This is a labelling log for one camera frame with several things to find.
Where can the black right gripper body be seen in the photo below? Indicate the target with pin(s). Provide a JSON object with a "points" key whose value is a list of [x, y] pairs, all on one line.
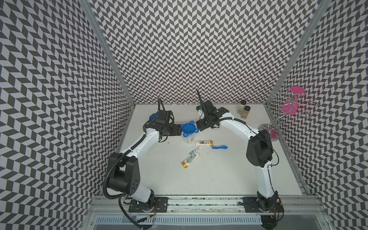
{"points": [[208, 120]]}

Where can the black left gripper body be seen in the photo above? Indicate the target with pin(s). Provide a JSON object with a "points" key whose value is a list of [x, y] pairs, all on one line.
{"points": [[172, 130]]}

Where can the blue lid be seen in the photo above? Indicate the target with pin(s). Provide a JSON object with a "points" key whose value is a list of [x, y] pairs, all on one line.
{"points": [[153, 117], [189, 129]]}

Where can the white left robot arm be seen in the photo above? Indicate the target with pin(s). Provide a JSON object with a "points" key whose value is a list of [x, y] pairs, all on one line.
{"points": [[123, 170]]}

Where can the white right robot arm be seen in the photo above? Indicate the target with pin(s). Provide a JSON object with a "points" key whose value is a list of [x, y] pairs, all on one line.
{"points": [[259, 151]]}

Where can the blue toothbrush upper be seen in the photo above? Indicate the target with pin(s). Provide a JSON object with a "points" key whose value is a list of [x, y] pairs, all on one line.
{"points": [[219, 147]]}

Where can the pink plastic glass upper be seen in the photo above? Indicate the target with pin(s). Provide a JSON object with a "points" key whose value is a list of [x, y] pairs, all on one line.
{"points": [[297, 90]]}

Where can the aluminium front rail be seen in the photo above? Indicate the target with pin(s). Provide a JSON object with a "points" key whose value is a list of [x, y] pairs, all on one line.
{"points": [[210, 213]]}

